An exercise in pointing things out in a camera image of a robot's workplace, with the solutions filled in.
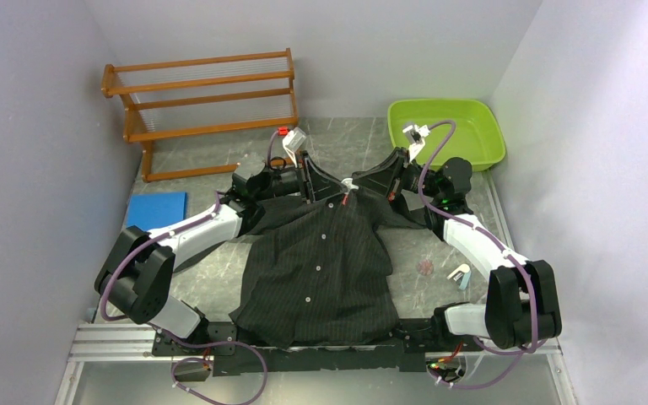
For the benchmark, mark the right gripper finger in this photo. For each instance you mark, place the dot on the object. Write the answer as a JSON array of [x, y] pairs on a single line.
[[382, 184], [393, 164]]

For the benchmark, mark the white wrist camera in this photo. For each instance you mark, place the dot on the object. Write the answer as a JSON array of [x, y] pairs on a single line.
[[416, 136], [292, 140]]

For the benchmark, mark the black base beam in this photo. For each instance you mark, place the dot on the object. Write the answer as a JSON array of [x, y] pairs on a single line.
[[408, 347]]

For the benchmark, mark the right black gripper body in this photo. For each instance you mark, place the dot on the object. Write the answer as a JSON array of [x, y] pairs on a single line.
[[407, 178]]

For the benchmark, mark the black pinstriped shirt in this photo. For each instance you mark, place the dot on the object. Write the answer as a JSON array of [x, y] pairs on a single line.
[[315, 274]]

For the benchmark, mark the orange wooden shoe rack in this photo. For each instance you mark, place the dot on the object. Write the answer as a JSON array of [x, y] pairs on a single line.
[[165, 101]]

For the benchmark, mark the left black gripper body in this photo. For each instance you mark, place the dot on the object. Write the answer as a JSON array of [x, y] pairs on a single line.
[[290, 180]]

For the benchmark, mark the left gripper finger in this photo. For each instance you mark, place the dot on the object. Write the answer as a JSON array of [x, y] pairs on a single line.
[[315, 177], [313, 195]]

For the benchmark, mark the white round badge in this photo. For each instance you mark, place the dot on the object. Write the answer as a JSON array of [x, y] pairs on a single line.
[[348, 182]]

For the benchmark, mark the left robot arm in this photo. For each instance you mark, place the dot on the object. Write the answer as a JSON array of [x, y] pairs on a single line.
[[136, 275]]

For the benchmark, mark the aluminium frame rail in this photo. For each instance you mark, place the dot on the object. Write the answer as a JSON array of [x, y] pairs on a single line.
[[127, 342]]

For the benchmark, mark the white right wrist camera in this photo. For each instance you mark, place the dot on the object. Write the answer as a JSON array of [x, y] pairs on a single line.
[[416, 136]]

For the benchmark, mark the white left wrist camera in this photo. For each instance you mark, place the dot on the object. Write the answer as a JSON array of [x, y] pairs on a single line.
[[292, 140]]

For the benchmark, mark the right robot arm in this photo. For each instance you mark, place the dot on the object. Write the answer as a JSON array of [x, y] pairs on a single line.
[[521, 307]]

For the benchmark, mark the red round brooch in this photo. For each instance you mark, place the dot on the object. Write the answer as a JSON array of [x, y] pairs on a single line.
[[425, 267]]

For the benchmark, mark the blue flat mat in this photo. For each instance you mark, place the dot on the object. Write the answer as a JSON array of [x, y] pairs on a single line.
[[156, 210]]

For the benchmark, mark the green plastic basin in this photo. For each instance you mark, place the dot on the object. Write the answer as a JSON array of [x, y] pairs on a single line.
[[477, 137]]

